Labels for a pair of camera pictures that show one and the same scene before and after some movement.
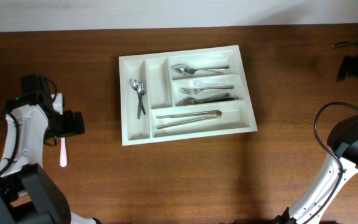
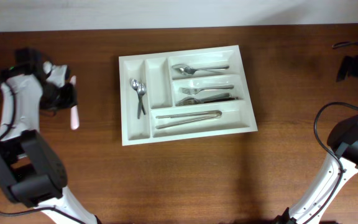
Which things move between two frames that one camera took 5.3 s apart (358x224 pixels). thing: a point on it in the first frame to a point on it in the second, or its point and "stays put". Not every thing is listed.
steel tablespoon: [187, 68] stays put
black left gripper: [68, 123] to [62, 98]
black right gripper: [348, 66] stays put
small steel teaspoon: [141, 92] stays put
